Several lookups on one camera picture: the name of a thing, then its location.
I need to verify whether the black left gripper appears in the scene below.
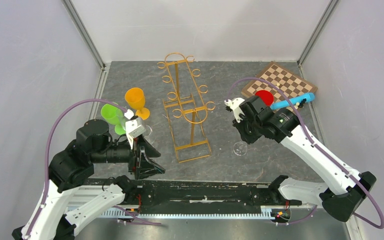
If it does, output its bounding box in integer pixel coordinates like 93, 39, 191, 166
92, 132, 167, 179

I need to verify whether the red wine glass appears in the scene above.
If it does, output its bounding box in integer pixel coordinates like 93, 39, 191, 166
255, 90, 274, 107

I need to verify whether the clear wine glass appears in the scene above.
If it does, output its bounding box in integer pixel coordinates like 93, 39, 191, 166
142, 125, 154, 142
232, 141, 248, 156

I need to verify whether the green wine glass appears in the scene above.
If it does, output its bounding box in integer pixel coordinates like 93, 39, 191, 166
100, 104, 127, 136

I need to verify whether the orange wine glass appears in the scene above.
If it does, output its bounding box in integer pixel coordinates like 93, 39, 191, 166
124, 87, 150, 120

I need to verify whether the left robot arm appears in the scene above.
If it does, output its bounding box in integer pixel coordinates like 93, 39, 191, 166
12, 119, 165, 240

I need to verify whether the wooden chessboard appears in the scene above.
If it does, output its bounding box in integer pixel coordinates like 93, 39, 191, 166
241, 61, 317, 111

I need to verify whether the black chess piece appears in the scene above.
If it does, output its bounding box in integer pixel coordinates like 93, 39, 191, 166
298, 100, 305, 108

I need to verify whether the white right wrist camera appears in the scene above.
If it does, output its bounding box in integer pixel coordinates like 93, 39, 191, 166
224, 97, 245, 123

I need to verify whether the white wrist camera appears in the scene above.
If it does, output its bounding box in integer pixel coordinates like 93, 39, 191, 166
124, 109, 146, 150
224, 97, 245, 123

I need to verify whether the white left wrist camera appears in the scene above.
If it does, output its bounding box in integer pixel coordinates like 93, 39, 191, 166
124, 109, 146, 150

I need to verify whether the gold wire glass rack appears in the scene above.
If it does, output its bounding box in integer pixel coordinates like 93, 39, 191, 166
157, 52, 215, 163

